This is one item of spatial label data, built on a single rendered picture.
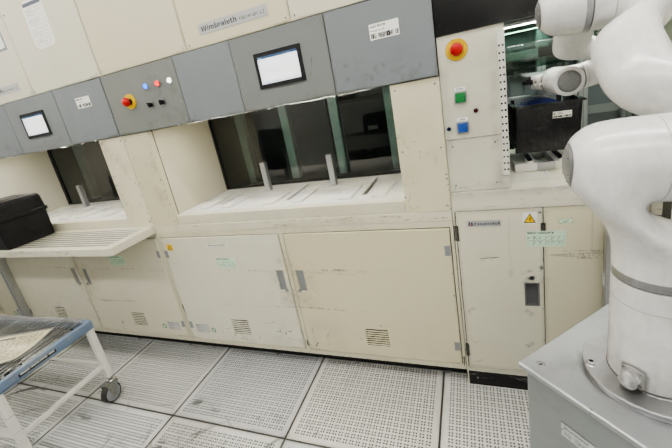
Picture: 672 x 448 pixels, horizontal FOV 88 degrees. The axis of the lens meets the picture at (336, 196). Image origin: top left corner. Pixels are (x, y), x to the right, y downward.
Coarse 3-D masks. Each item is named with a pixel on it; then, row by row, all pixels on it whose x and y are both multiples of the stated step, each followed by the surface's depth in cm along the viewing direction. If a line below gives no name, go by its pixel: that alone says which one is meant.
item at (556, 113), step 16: (528, 96) 134; (560, 96) 140; (576, 96) 127; (512, 112) 134; (528, 112) 128; (544, 112) 126; (560, 112) 125; (576, 112) 124; (512, 128) 136; (528, 128) 130; (544, 128) 128; (560, 128) 127; (576, 128) 126; (512, 144) 139; (528, 144) 132; (544, 144) 130; (560, 144) 129; (528, 160) 135
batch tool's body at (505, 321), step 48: (432, 0) 110; (480, 0) 106; (528, 0) 102; (480, 48) 110; (528, 48) 147; (480, 96) 115; (480, 144) 120; (480, 192) 124; (528, 192) 119; (480, 240) 130; (576, 240) 119; (480, 288) 136; (528, 288) 131; (576, 288) 124; (480, 336) 142; (528, 336) 136
